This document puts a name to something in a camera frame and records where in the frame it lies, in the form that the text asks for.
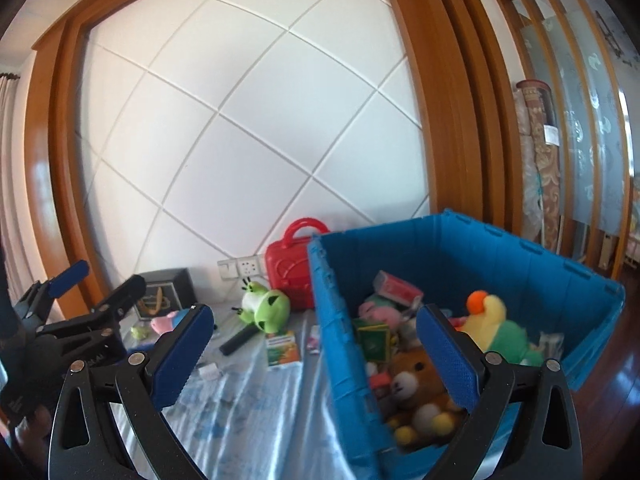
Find yellow green duck plush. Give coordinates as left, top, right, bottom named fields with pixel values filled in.
left=452, top=290, right=545, bottom=367

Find black gift box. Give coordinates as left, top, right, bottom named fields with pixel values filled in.
left=132, top=267, right=196, bottom=321

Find brown bear plush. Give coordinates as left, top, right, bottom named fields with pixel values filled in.
left=387, top=347, right=468, bottom=448

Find person's left hand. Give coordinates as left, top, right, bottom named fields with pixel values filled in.
left=10, top=404, right=55, bottom=467

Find wooden slat partition frosted glass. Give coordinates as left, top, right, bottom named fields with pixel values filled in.
left=487, top=0, right=640, bottom=281

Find red toy suitcase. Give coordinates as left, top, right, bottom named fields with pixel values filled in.
left=265, top=217, right=331, bottom=311

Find pink pig plush blue shirt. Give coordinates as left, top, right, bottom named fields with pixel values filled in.
left=151, top=310, right=191, bottom=334

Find black handle tool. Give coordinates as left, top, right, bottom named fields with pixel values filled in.
left=220, top=326, right=258, bottom=356

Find orange green medicine box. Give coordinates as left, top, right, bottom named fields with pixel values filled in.
left=265, top=331, right=302, bottom=368

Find white curtain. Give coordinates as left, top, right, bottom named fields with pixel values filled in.
left=0, top=72, right=31, bottom=261

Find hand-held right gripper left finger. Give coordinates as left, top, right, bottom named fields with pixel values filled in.
left=48, top=304, right=215, bottom=480

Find green frog plush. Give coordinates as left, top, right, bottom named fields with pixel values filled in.
left=235, top=279, right=292, bottom=335

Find rolled patterned carpet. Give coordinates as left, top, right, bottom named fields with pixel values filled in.
left=515, top=79, right=563, bottom=256

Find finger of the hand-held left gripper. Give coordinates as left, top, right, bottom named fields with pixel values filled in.
left=42, top=275, right=147, bottom=342
left=12, top=260, right=90, bottom=328

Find pink plush toy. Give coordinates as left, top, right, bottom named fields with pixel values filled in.
left=357, top=295, right=406, bottom=331

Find pink white-label tissue pack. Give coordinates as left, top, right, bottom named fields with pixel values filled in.
left=374, top=271, right=425, bottom=307

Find blue plastic storage crate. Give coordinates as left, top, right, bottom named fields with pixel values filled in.
left=306, top=210, right=627, bottom=480

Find dark wall ornaments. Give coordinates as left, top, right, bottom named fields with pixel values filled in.
left=595, top=10, right=640, bottom=68

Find white medicine boxes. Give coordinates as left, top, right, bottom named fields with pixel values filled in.
left=537, top=332, right=566, bottom=358

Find wooden wall frame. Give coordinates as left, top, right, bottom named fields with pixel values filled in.
left=22, top=0, right=523, bottom=311

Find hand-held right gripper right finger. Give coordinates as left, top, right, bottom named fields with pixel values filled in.
left=416, top=305, right=585, bottom=480

